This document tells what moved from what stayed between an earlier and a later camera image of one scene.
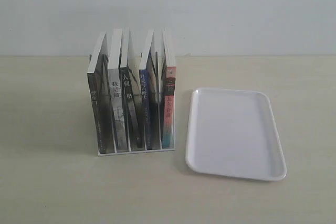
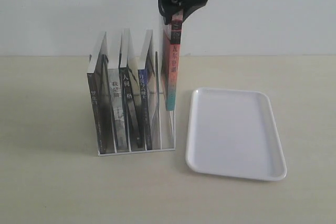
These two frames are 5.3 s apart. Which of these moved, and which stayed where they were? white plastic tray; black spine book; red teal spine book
Moved: red teal spine book
Stayed: white plastic tray; black spine book
